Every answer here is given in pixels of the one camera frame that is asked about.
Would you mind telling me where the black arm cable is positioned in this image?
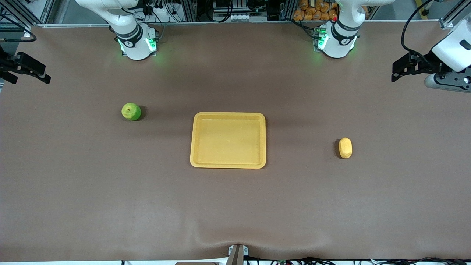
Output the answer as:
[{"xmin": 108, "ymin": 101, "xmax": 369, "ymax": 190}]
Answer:
[
  {"xmin": 0, "ymin": 29, "xmax": 38, "ymax": 43},
  {"xmin": 401, "ymin": 0, "xmax": 447, "ymax": 56}
]

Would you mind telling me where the green apple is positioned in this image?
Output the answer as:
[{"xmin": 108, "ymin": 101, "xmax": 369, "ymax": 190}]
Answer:
[{"xmin": 121, "ymin": 103, "xmax": 142, "ymax": 121}]

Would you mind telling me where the yellow plastic tray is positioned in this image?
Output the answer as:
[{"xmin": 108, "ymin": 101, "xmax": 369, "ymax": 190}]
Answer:
[{"xmin": 190, "ymin": 112, "xmax": 266, "ymax": 169}]

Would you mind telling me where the aluminium frame post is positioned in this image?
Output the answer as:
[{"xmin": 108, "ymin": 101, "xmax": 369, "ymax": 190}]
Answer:
[
  {"xmin": 440, "ymin": 0, "xmax": 471, "ymax": 29},
  {"xmin": 0, "ymin": 0, "xmax": 56, "ymax": 28}
]

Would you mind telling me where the white connector strip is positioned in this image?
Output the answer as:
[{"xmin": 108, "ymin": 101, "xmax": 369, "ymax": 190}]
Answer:
[{"xmin": 231, "ymin": 14, "xmax": 266, "ymax": 22}]

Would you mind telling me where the bag of orange items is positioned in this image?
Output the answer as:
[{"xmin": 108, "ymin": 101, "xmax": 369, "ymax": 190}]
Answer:
[{"xmin": 293, "ymin": 0, "xmax": 338, "ymax": 21}]

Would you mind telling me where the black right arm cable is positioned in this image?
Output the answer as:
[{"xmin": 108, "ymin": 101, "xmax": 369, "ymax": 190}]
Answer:
[{"xmin": 0, "ymin": 29, "xmax": 38, "ymax": 43}]

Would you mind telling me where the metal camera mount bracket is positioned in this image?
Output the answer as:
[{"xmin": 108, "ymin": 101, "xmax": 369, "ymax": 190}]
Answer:
[{"xmin": 227, "ymin": 244, "xmax": 249, "ymax": 265}]

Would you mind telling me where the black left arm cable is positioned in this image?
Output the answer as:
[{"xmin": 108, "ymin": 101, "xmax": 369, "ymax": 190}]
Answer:
[{"xmin": 401, "ymin": 0, "xmax": 447, "ymax": 56}]

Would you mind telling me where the yellow potato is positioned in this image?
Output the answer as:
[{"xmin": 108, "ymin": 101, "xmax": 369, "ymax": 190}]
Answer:
[{"xmin": 338, "ymin": 137, "xmax": 353, "ymax": 159}]

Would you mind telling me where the white power strip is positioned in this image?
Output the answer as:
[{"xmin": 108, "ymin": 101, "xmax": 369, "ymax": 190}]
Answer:
[{"xmin": 153, "ymin": 3, "xmax": 184, "ymax": 23}]

